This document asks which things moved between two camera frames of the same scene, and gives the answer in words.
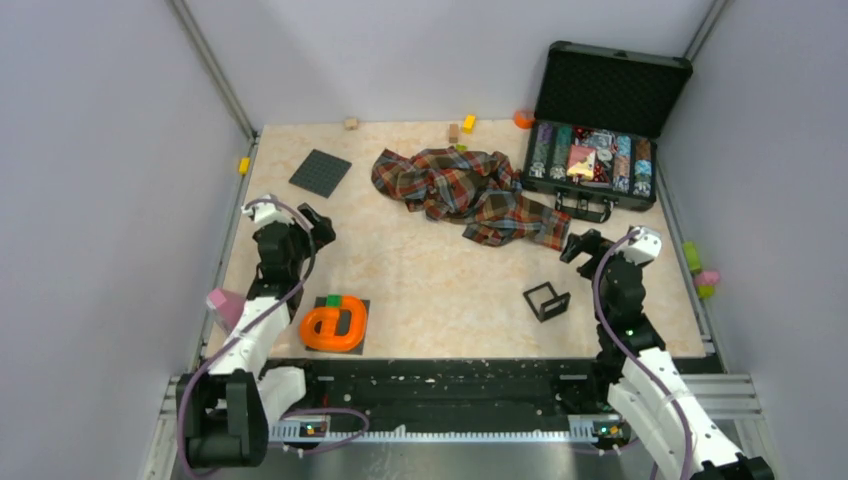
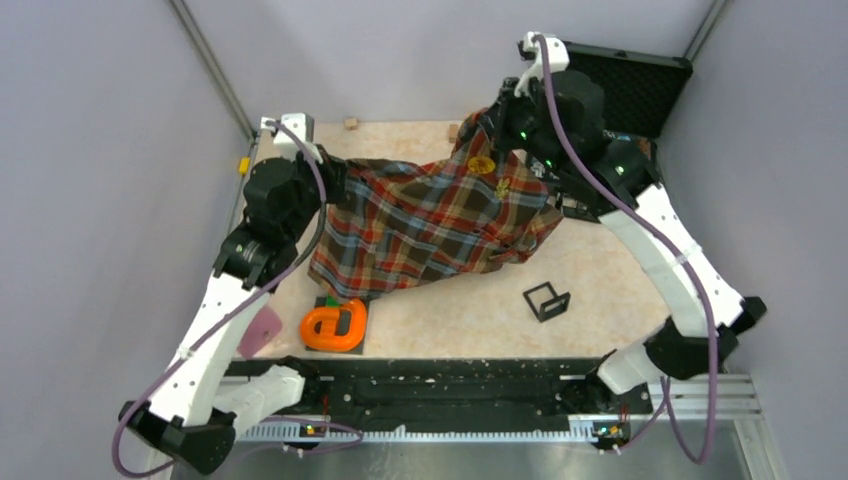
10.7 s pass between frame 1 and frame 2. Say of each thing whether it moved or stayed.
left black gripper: moved
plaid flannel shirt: moved
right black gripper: moved
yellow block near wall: stayed
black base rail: stayed
